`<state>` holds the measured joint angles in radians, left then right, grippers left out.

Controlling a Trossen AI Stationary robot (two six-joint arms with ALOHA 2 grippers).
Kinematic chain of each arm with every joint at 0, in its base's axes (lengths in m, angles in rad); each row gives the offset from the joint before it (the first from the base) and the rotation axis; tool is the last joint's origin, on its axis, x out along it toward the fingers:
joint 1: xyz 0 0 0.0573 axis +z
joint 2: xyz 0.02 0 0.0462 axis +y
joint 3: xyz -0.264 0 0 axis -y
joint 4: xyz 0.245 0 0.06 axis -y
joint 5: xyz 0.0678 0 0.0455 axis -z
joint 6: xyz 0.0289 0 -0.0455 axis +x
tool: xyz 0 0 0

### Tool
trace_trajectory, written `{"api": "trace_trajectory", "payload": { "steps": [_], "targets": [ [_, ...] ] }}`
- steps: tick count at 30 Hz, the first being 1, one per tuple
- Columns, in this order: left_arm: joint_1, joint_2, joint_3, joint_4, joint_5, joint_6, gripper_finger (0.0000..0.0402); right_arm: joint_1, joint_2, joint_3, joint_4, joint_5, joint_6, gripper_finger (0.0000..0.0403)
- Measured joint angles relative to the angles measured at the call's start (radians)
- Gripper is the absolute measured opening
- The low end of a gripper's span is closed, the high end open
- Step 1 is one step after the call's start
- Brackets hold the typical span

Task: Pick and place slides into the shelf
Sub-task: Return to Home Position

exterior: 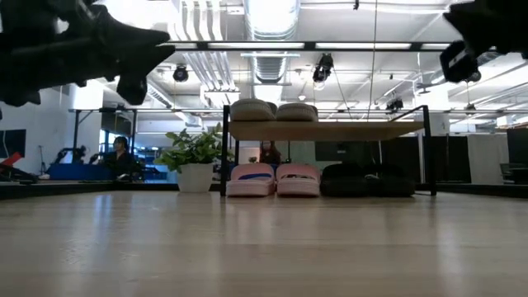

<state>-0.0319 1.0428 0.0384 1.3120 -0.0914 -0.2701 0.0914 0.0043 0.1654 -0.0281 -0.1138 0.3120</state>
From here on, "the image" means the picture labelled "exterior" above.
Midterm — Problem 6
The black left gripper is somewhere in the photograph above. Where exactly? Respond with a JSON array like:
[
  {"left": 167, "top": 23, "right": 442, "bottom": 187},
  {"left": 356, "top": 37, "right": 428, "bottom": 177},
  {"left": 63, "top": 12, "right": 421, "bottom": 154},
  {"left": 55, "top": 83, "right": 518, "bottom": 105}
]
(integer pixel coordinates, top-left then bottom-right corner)
[{"left": 0, "top": 0, "right": 177, "bottom": 107}]

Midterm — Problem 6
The light grey rubber slide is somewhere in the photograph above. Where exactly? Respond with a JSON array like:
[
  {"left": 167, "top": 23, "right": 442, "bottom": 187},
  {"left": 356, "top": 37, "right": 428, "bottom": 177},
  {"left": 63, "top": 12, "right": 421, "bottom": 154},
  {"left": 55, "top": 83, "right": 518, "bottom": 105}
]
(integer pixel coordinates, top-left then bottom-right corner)
[
  {"left": 229, "top": 97, "right": 276, "bottom": 122},
  {"left": 275, "top": 102, "right": 319, "bottom": 122}
]

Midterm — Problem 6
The pink rubber slide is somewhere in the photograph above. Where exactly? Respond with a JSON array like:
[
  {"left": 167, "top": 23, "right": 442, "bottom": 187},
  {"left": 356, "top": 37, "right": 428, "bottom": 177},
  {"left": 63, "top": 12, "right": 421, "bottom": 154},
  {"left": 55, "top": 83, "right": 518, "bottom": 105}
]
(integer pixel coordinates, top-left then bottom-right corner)
[
  {"left": 276, "top": 163, "right": 322, "bottom": 197},
  {"left": 225, "top": 163, "right": 276, "bottom": 198}
]

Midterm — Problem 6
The black metal wooden shelf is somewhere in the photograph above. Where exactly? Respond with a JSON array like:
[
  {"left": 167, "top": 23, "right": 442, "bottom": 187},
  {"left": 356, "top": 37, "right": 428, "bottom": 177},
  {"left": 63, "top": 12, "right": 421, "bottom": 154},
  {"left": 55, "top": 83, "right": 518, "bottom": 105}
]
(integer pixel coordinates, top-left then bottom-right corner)
[{"left": 219, "top": 104, "right": 438, "bottom": 198}]

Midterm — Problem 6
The person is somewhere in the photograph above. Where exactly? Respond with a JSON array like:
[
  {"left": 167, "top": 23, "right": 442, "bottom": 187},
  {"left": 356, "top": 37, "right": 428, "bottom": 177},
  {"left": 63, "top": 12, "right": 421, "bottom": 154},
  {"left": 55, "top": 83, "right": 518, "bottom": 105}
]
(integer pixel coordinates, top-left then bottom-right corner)
[
  {"left": 98, "top": 135, "right": 144, "bottom": 182},
  {"left": 258, "top": 140, "right": 283, "bottom": 166}
]

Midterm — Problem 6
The green leafy plant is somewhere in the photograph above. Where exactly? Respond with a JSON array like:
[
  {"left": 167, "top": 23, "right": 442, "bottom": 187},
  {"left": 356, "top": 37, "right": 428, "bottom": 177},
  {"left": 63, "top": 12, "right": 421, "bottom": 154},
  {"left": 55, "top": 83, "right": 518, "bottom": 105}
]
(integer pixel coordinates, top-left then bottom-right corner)
[{"left": 153, "top": 122, "right": 235, "bottom": 174}]

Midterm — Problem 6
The black partition panel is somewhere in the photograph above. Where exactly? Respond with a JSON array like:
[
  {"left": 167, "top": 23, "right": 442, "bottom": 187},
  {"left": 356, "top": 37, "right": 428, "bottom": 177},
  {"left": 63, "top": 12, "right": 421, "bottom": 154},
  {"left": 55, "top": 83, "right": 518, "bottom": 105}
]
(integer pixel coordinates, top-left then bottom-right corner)
[{"left": 424, "top": 135, "right": 472, "bottom": 184}]

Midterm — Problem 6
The white plant pot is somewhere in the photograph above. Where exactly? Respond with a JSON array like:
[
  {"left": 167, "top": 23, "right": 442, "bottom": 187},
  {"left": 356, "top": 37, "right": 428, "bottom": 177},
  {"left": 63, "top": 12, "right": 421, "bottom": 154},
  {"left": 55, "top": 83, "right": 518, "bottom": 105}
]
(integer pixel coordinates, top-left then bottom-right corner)
[{"left": 176, "top": 163, "right": 215, "bottom": 194}]

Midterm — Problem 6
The black chair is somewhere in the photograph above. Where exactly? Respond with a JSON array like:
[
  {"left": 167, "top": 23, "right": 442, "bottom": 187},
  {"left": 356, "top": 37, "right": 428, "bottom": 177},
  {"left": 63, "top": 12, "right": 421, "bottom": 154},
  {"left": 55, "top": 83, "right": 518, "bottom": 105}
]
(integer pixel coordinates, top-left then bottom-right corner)
[{"left": 499, "top": 163, "right": 528, "bottom": 186}]

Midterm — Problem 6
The red object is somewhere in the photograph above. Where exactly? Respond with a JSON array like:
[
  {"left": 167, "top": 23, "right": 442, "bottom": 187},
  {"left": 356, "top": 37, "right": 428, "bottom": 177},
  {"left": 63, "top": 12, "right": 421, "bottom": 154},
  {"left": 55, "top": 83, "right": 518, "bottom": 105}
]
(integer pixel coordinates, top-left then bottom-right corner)
[{"left": 0, "top": 151, "right": 24, "bottom": 168}]

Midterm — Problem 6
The black rubber slide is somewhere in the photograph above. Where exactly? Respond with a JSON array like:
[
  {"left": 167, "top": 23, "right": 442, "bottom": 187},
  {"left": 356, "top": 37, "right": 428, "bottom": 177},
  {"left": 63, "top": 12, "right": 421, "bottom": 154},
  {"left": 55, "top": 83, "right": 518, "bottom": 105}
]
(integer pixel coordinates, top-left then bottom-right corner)
[
  {"left": 365, "top": 163, "right": 417, "bottom": 198},
  {"left": 319, "top": 163, "right": 370, "bottom": 198}
]

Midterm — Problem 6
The black hanging ceiling camera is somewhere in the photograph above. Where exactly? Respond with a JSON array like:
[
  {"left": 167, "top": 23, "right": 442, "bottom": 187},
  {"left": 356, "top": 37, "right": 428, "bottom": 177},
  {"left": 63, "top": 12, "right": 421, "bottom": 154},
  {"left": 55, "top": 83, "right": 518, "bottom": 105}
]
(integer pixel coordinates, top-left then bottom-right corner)
[
  {"left": 172, "top": 64, "right": 190, "bottom": 83},
  {"left": 312, "top": 52, "right": 335, "bottom": 83}
]

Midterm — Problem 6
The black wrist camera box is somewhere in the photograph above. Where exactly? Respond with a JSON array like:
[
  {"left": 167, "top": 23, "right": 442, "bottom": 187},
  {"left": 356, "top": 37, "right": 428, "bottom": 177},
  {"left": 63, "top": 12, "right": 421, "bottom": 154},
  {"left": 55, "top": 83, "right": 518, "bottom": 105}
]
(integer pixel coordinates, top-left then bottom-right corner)
[{"left": 439, "top": 40, "right": 482, "bottom": 83}]

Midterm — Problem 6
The silver ceiling duct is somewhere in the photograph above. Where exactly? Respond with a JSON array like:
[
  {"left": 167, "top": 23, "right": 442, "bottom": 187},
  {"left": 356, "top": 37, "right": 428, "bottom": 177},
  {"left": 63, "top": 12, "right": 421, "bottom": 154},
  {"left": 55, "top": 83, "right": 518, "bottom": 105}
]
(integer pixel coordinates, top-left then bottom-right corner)
[{"left": 243, "top": 0, "right": 301, "bottom": 84}]

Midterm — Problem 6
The dark wall screen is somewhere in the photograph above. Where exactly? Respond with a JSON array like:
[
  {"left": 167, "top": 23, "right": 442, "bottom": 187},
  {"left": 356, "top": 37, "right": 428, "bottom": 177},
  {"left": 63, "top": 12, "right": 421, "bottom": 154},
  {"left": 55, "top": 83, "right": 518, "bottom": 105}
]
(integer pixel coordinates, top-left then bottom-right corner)
[{"left": 0, "top": 129, "right": 27, "bottom": 159}]

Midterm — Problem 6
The black overhead frame bar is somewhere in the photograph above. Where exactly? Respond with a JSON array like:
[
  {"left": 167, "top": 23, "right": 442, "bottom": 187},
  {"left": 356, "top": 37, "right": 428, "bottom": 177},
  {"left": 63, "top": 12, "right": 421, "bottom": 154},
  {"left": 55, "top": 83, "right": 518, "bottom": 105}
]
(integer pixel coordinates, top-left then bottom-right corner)
[{"left": 164, "top": 40, "right": 455, "bottom": 53}]

